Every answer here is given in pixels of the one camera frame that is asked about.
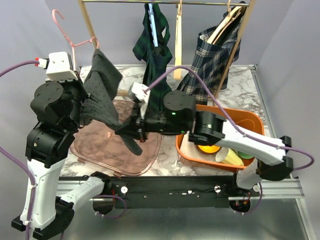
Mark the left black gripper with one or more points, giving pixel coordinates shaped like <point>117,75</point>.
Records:
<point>78,84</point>

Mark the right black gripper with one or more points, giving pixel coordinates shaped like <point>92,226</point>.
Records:
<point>133,129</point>

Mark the dark grey dotted skirt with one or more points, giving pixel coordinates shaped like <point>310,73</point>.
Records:
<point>101,83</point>

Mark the pink wire hanger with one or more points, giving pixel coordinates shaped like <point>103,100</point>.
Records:
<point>92,40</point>

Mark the green plaid skirt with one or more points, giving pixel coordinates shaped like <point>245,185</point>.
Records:
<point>156,58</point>

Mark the light blue wavy hanger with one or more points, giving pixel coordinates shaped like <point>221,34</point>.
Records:
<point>153,24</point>

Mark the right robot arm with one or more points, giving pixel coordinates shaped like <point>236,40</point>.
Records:
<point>180,116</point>

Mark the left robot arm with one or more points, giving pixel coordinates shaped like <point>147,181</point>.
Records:
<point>57,106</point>

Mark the empty wooden hanger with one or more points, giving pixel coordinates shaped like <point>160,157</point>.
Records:
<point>178,36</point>

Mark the navy beige plaid skirt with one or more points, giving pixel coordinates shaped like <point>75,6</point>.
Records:
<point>210,61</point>

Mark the wooden hanger with skirt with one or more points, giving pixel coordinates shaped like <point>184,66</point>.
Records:
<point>232,15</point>

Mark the pink transparent basin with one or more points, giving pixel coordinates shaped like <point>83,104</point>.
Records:
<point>98,144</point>

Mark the white board in bin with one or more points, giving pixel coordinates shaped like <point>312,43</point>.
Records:
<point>188,151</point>

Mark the orange bowl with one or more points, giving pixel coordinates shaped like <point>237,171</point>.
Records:
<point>208,150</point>

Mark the yellow cup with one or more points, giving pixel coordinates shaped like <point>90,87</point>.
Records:
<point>229,157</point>

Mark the green bowl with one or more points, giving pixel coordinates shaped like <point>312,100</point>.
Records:
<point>245,156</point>

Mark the orange plastic bin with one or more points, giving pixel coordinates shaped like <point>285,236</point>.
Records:
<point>245,119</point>

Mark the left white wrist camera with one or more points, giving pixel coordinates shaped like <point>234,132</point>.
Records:
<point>60,67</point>

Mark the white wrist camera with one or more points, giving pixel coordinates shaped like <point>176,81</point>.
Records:
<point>60,67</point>
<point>139,93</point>

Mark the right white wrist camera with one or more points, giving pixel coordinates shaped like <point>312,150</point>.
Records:
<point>139,93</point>

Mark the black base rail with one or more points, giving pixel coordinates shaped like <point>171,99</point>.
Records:
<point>164,192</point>

